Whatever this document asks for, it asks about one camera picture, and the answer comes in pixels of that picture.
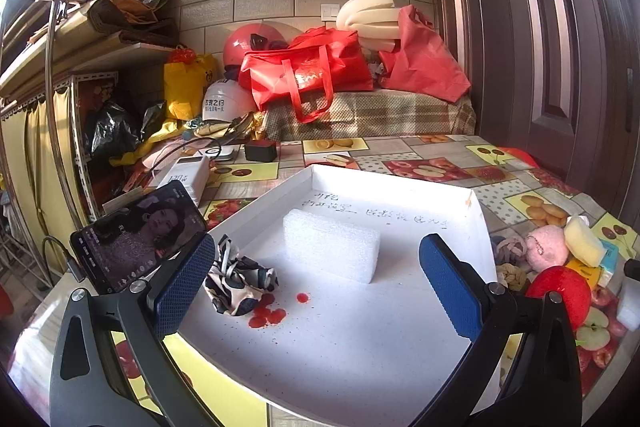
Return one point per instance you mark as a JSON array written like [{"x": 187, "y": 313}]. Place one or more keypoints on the yellow snack packet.
[{"x": 585, "y": 274}]

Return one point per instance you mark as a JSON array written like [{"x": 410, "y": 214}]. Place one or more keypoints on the pink-red non-woven bag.
[{"x": 425, "y": 57}]

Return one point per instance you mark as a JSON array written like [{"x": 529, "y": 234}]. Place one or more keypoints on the yellow sponge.
[{"x": 585, "y": 239}]

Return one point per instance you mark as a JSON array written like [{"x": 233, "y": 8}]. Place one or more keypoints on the small black box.
[{"x": 260, "y": 151}]

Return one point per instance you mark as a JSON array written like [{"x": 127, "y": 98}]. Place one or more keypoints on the white helmet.
[{"x": 225, "y": 102}]

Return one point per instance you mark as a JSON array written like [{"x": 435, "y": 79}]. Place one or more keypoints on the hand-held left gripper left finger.
[{"x": 184, "y": 289}]

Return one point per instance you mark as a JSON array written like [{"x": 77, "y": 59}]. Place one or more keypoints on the black smartphone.
[{"x": 130, "y": 232}]

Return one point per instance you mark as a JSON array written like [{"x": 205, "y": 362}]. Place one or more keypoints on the grey pink knotted scrunchie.
[{"x": 510, "y": 251}]

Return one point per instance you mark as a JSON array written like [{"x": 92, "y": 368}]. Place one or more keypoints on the fruit print tablecloth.
[{"x": 435, "y": 152}]

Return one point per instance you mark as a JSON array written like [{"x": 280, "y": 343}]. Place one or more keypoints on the red tote bag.
[{"x": 310, "y": 67}]

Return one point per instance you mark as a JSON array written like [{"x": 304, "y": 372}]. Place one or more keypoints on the white power bank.
[{"x": 182, "y": 177}]

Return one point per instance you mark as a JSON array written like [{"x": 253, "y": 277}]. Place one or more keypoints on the plaid blanket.
[{"x": 375, "y": 112}]

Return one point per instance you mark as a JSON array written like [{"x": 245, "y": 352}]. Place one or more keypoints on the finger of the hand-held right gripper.
[{"x": 633, "y": 270}]

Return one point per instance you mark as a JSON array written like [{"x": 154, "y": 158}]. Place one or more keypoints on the white light switch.
[{"x": 330, "y": 11}]

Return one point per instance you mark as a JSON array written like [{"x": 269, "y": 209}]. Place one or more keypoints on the cream foam sheet rolls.
[{"x": 365, "y": 9}]

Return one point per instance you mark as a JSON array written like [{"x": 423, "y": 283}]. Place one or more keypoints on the beige knotted scrunchie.
[{"x": 511, "y": 278}]

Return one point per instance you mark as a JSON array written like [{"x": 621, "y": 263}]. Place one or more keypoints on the white foam piece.
[{"x": 629, "y": 307}]

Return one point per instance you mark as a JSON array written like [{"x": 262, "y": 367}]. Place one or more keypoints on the black plastic bag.
[{"x": 110, "y": 127}]

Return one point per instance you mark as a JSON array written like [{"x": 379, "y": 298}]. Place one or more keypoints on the red plush apple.
[{"x": 560, "y": 289}]

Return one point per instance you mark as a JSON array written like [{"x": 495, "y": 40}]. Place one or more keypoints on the small red bag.
[{"x": 181, "y": 56}]

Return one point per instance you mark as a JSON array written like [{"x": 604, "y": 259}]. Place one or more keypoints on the pink plush ball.
[{"x": 547, "y": 247}]

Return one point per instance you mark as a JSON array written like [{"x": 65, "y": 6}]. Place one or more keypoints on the pink helmet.
[{"x": 240, "y": 47}]

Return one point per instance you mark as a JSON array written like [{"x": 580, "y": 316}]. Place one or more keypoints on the black and white patterned scrunchie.
[{"x": 235, "y": 279}]

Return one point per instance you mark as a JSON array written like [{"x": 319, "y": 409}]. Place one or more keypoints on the white foam block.
[{"x": 330, "y": 243}]

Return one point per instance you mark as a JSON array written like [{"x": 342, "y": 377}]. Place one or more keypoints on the metal shelf rack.
[{"x": 78, "y": 122}]

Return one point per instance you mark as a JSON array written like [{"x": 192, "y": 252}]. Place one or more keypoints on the yellow curtain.
[{"x": 50, "y": 157}]

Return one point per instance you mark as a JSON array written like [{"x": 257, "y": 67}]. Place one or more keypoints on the brown door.
[{"x": 550, "y": 57}]

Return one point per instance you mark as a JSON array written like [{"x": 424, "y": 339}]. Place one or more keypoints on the teal tissue packet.
[{"x": 610, "y": 257}]

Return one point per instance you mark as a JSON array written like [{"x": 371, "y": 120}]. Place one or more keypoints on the white foam tray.
[{"x": 350, "y": 337}]

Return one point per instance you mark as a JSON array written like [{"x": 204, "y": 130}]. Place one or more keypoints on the yellow bag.
[{"x": 185, "y": 87}]

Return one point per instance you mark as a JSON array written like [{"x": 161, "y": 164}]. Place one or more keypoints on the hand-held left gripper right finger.
[{"x": 450, "y": 289}]

